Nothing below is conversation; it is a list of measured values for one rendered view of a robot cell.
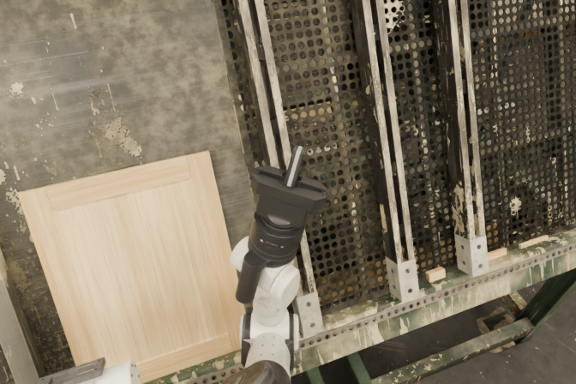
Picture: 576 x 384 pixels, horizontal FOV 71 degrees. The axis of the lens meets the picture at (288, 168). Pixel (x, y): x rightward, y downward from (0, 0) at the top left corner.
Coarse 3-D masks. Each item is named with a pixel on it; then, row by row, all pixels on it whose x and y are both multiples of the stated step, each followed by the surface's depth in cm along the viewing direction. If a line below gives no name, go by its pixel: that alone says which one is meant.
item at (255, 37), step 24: (240, 0) 93; (240, 24) 97; (264, 24) 95; (264, 48) 96; (264, 72) 101; (264, 96) 98; (264, 120) 99; (264, 144) 103; (288, 144) 102; (312, 288) 110; (312, 312) 111
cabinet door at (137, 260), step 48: (48, 192) 92; (96, 192) 95; (144, 192) 99; (192, 192) 102; (48, 240) 94; (96, 240) 97; (144, 240) 101; (192, 240) 104; (96, 288) 99; (144, 288) 102; (192, 288) 106; (96, 336) 101; (144, 336) 104; (192, 336) 108
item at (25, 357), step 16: (0, 256) 92; (0, 272) 90; (0, 288) 91; (0, 304) 91; (16, 304) 94; (0, 320) 92; (16, 320) 93; (0, 336) 92; (16, 336) 93; (32, 336) 98; (16, 352) 94; (32, 352) 96; (16, 368) 94; (32, 368) 95
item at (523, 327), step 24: (408, 120) 259; (480, 144) 194; (552, 288) 182; (528, 312) 198; (552, 312) 183; (480, 336) 187; (504, 336) 187; (528, 336) 198; (432, 360) 179; (456, 360) 180
